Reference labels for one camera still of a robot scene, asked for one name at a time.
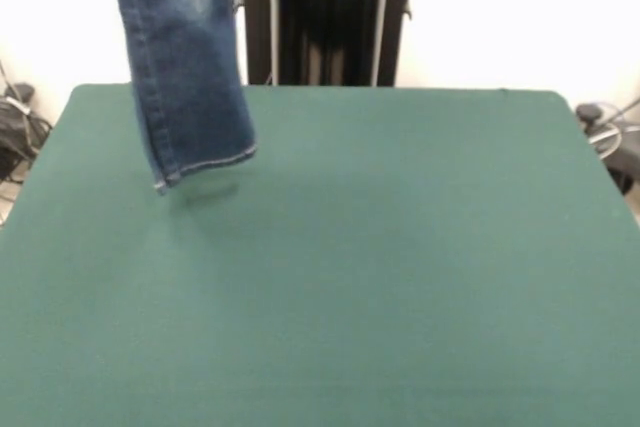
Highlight dark green table cloth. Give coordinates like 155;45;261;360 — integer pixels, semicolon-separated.
0;82;640;427

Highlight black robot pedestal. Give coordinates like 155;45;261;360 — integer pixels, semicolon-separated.
232;0;436;88

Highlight blue denim jeans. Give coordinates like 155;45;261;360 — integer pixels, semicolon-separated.
103;0;259;197

